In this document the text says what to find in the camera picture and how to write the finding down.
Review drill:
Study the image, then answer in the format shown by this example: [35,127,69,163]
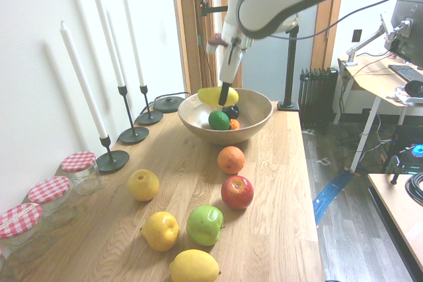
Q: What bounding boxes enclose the black clamp pole stand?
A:
[276,0,307,112]

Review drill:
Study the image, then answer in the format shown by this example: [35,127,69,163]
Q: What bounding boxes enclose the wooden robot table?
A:
[367,172,423,272]

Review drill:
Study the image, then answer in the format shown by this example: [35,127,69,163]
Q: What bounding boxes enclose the yellow lemon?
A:
[169,248,222,282]

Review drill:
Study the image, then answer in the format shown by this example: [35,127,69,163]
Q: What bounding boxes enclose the long white taper candle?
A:
[89,0,126,88]

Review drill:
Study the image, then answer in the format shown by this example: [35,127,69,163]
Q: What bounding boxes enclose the coiled black cable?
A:
[404,172,423,207]

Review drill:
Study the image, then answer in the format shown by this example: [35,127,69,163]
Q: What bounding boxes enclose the round yellow fruit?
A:
[127,169,161,202]

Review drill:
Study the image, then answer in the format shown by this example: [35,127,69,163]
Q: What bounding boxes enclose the black keyboard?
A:
[387,63,423,83]

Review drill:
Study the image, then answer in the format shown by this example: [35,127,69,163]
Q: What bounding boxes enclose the black avocado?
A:
[221,104,240,120]

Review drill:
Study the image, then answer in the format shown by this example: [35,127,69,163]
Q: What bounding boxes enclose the large wooden bowl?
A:
[177,88,274,146]

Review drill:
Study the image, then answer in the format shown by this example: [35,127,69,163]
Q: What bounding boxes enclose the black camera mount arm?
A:
[197,0,229,19]

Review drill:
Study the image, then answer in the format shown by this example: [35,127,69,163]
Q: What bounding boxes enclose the black oil radiator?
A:
[298,67,340,129]

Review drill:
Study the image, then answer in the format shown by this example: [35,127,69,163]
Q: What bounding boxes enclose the wooden desk white legs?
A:
[336,52,423,174]

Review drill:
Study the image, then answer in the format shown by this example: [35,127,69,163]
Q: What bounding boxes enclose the black candle holder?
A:
[118,85,149,145]
[136,84,164,127]
[95,135,130,174]

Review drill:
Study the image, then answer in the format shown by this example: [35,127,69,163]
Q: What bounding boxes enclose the yellow pear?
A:
[139,211,180,252]

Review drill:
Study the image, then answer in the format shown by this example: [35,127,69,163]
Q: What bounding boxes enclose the orange fruit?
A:
[217,145,246,175]

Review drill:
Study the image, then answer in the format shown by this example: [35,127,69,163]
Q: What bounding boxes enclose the thin arm cable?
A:
[269,0,423,40]

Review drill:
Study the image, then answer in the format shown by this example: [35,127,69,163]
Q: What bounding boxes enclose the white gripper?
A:
[217,20,254,107]

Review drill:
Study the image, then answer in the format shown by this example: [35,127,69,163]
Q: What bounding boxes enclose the glass jar red checked lid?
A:
[0,245,18,282]
[27,176,79,229]
[0,202,54,263]
[60,151,103,196]

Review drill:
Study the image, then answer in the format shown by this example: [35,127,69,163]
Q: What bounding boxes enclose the yellow mango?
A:
[197,86,239,108]

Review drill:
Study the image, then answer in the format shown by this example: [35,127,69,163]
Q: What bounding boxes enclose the black round lid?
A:
[153,95,185,113]

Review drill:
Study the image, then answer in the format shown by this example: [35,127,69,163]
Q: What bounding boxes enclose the black computer monitor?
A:
[385,0,423,65]

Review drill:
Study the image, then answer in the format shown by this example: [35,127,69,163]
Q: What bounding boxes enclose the dark red wrist camera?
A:
[206,32,229,55]

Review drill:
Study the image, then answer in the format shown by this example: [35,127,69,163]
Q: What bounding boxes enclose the blue floor tape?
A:
[311,172,355,227]

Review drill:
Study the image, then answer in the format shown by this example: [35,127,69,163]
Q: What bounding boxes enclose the green lime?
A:
[208,110,231,130]

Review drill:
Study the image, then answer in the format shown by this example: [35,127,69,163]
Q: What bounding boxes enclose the black table clamp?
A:
[386,155,406,186]

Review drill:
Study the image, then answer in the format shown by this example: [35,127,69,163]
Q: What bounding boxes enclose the red apple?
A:
[220,175,255,211]

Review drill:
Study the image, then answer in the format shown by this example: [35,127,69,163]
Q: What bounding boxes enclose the green apple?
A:
[186,205,225,247]

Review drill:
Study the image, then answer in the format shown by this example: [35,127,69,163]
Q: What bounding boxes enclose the wooden door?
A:
[169,0,244,95]

